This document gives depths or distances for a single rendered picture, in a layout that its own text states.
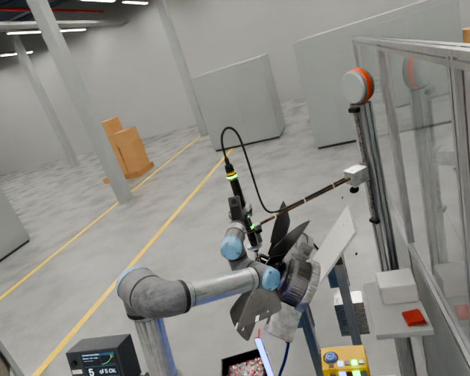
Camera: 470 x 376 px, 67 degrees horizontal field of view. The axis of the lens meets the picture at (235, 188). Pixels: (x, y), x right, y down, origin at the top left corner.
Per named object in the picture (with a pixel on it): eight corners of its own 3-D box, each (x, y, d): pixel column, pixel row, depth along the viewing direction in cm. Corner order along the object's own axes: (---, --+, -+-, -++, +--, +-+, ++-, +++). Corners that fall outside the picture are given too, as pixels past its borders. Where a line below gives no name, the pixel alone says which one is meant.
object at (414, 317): (419, 310, 165) (418, 307, 165) (427, 323, 158) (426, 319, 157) (401, 314, 167) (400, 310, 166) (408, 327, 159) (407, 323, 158)
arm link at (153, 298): (147, 293, 91) (283, 261, 120) (130, 280, 99) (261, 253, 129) (147, 336, 92) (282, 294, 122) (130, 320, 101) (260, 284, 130)
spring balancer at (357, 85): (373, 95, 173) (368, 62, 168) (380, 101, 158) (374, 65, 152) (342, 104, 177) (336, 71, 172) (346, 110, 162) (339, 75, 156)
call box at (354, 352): (368, 364, 136) (363, 343, 133) (373, 388, 127) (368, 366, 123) (326, 367, 140) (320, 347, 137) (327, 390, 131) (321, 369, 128)
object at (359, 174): (362, 177, 182) (359, 162, 179) (371, 179, 176) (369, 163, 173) (346, 185, 179) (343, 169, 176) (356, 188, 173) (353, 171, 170)
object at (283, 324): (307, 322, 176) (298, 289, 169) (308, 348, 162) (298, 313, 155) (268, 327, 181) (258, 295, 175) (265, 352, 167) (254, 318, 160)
